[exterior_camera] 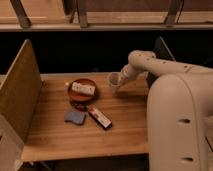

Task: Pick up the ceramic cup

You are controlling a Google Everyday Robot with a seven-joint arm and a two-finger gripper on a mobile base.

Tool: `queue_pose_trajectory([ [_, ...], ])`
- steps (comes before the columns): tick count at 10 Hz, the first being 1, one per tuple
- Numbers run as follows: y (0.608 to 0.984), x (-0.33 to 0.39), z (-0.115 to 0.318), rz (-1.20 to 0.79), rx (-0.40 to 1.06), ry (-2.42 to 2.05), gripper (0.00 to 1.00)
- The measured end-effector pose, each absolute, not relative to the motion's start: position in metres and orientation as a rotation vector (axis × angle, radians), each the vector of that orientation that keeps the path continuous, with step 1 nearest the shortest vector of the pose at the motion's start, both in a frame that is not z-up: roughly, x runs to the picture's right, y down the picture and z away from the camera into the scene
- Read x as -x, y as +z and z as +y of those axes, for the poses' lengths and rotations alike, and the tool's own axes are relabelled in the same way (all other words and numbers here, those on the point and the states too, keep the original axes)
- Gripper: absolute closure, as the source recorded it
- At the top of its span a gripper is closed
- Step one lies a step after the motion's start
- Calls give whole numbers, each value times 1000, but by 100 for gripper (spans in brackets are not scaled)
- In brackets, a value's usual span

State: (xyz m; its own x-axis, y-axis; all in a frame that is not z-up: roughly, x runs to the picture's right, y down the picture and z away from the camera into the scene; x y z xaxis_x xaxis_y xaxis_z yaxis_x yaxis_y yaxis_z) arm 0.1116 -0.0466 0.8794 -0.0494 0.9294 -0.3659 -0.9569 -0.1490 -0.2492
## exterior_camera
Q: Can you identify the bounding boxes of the left wooden side panel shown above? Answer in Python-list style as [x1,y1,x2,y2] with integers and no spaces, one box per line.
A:
[0,39,42,141]

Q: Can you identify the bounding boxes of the red white candy bar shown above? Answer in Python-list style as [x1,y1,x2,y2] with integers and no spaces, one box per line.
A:
[88,107,112,130]

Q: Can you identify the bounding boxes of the white rectangular box in bowl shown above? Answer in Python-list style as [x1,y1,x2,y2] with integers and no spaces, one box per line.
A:
[72,82,95,95]

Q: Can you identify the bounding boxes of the blue sponge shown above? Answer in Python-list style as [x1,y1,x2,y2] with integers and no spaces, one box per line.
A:
[64,111,86,125]

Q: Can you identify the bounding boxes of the wooden shelf with posts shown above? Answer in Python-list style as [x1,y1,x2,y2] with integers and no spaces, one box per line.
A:
[0,0,213,32]

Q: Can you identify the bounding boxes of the brown ceramic bowl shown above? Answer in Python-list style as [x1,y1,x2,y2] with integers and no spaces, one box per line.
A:
[67,78,98,102]

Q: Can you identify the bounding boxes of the right dark side panel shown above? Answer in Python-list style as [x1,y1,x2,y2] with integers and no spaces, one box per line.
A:
[146,36,178,88]

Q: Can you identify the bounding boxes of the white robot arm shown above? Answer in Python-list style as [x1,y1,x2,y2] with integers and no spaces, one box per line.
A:
[121,50,213,171]

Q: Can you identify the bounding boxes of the translucent white cup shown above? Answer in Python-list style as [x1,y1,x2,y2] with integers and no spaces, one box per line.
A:
[107,72,121,93]

